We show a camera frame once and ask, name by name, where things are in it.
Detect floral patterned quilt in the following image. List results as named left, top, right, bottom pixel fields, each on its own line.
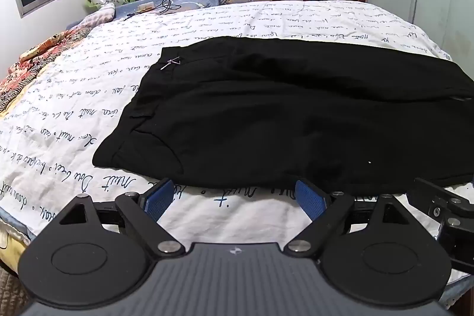
left=0, top=3, right=116, bottom=114

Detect white script printed blanket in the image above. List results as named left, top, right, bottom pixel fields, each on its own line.
left=0, top=0, right=474, bottom=287

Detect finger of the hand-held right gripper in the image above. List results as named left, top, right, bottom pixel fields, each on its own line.
left=406, top=177, right=474, bottom=225

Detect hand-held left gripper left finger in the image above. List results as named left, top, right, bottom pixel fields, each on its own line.
left=52, top=178, right=186, bottom=257

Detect black pants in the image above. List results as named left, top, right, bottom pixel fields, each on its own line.
left=92, top=36, right=474, bottom=195

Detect black cable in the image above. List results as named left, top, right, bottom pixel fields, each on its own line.
left=126, top=0, right=182, bottom=19

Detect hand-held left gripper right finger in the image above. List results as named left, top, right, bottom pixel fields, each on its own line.
left=281, top=178, right=412, bottom=257

